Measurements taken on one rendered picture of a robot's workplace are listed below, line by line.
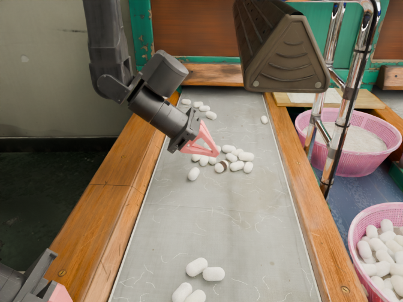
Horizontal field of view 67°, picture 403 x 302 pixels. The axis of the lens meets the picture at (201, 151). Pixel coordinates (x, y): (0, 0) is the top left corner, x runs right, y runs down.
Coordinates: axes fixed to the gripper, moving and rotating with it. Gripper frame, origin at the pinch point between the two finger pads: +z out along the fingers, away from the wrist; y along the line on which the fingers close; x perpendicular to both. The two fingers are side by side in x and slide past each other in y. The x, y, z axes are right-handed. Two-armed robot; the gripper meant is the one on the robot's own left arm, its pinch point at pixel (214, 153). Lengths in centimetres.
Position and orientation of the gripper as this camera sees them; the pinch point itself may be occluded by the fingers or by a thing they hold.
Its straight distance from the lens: 63.4
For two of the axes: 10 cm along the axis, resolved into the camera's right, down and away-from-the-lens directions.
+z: 7.8, 5.6, 2.8
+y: 0.6, -5.2, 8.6
